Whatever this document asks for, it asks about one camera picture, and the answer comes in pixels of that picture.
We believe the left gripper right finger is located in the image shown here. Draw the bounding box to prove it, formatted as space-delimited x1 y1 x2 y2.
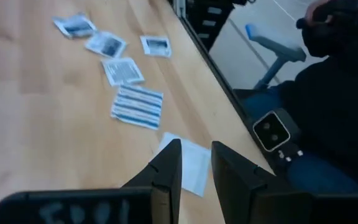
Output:
211 141 310 224

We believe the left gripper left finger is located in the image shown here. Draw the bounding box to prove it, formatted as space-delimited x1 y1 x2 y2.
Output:
121 139 183 224

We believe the large plain white gauze packet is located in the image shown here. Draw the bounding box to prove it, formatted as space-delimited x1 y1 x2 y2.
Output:
157 132 213 198

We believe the white packet with blue label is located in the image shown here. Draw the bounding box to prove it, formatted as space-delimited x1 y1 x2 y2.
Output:
140 34 173 58
85 30 127 59
52 12 98 40

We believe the wide blue striped bandage packet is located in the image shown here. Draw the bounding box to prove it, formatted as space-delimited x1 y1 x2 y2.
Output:
110 83 164 131

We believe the person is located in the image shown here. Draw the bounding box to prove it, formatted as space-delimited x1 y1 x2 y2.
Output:
244 0 358 194

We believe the grey chair armrest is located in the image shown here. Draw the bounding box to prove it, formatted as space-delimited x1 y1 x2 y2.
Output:
244 23 307 91

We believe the black slotted equipment rack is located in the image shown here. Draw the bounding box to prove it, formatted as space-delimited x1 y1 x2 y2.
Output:
185 0 239 52

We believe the person's hand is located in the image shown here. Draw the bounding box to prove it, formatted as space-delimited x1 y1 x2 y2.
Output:
305 0 334 24

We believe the black table-level camera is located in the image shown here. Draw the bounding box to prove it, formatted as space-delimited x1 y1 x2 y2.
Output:
252 107 304 162

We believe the white ribbed frame post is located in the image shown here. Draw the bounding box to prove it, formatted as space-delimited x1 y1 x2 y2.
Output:
173 0 186 18

